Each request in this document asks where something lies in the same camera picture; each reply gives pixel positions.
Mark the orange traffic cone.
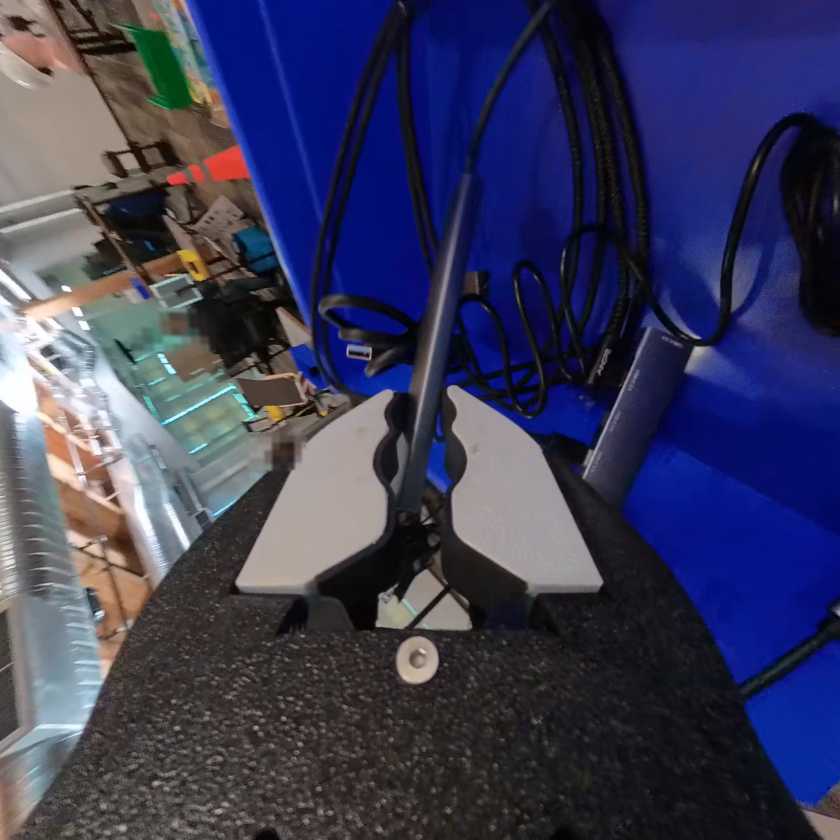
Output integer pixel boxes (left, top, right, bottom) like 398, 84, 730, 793
166, 146, 252, 187

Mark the black braided plug cable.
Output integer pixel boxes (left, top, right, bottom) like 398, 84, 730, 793
740, 600, 840, 698

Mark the teal bag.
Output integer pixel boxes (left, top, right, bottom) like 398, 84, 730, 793
231, 226, 278, 274

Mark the large blue bin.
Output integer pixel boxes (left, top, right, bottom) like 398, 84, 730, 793
187, 0, 840, 808

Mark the slim grey usb hub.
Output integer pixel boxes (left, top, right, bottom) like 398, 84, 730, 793
394, 169, 485, 519

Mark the long black cable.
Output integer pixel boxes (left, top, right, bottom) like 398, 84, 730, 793
310, 0, 442, 398

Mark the silver ventilation duct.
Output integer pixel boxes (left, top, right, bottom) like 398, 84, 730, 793
0, 400, 109, 831

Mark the black usb-a cable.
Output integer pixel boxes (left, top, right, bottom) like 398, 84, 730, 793
318, 295, 422, 379

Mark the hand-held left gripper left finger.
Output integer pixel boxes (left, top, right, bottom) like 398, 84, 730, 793
235, 390, 401, 595

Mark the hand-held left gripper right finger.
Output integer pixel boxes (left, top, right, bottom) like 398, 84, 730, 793
440, 386, 603, 595

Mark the black cable bundle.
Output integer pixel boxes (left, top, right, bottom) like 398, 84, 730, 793
721, 113, 840, 347

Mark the green bin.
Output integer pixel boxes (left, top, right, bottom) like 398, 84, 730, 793
112, 23, 212, 110

